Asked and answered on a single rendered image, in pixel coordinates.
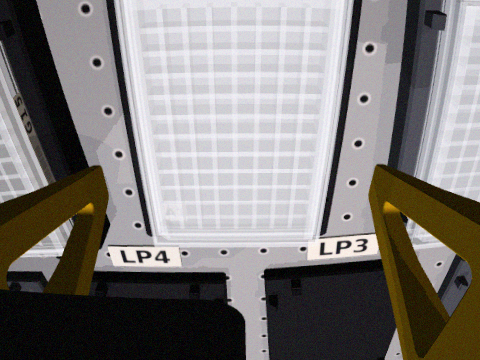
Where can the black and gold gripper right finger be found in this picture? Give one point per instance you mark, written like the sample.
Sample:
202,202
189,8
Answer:
424,331

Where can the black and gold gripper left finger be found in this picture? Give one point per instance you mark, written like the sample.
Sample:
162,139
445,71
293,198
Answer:
27,219

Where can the black flat plate with corner posts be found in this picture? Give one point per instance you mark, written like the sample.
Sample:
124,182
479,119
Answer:
458,276

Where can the black flat plate with locator pegs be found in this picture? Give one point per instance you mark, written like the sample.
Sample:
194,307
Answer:
342,311

